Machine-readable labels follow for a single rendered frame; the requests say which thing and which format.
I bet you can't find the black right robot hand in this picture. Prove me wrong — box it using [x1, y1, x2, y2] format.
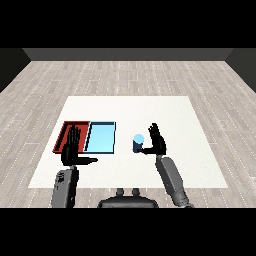
[138, 122, 167, 156]

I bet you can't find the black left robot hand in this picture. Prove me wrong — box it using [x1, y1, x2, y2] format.
[60, 125, 99, 167]

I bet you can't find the red shallow open box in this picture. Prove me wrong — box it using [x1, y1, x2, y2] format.
[52, 120, 91, 155]

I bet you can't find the small blue can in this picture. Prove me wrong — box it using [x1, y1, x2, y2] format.
[132, 133, 145, 154]

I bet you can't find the light blue shallow open box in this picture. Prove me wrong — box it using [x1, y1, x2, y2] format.
[82, 120, 117, 155]

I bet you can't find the dark grey robot body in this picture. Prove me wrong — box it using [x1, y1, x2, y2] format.
[97, 188, 160, 209]

